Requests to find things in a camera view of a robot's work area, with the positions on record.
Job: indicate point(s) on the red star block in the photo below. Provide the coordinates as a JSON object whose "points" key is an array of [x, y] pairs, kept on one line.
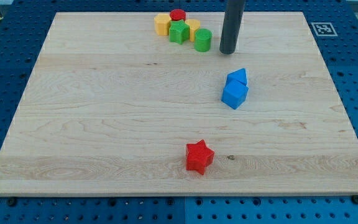
{"points": [[198, 156]]}

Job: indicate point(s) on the blue cube block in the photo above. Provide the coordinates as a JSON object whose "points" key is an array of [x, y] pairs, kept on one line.
{"points": [[234, 94]]}

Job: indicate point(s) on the light wooden board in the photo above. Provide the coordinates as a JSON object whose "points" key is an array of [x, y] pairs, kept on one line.
{"points": [[110, 106]]}

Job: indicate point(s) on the blue triangle block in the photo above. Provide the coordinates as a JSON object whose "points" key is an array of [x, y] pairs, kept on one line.
{"points": [[238, 75]]}

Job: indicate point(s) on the green cylinder block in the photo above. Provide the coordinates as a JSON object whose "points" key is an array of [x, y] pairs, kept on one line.
{"points": [[202, 41]]}

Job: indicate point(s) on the green star block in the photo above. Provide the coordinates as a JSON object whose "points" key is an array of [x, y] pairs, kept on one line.
{"points": [[179, 31]]}

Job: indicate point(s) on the yellow hexagon block right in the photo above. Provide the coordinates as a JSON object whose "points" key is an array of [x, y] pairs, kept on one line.
{"points": [[194, 25]]}

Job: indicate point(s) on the yellow hexagon block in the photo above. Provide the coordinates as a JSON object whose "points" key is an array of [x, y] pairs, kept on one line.
{"points": [[162, 24], [194, 25]]}

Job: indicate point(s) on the yellow hexagon block left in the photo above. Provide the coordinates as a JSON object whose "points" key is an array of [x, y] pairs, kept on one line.
{"points": [[162, 24]]}

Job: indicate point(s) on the red cylinder block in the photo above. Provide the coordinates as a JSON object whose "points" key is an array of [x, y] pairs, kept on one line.
{"points": [[177, 15]]}

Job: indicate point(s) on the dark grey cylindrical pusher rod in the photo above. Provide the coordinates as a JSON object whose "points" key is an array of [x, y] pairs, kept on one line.
{"points": [[231, 25]]}

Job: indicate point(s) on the white fiducial marker tag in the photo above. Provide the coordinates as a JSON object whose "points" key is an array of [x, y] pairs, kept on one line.
{"points": [[324, 29]]}

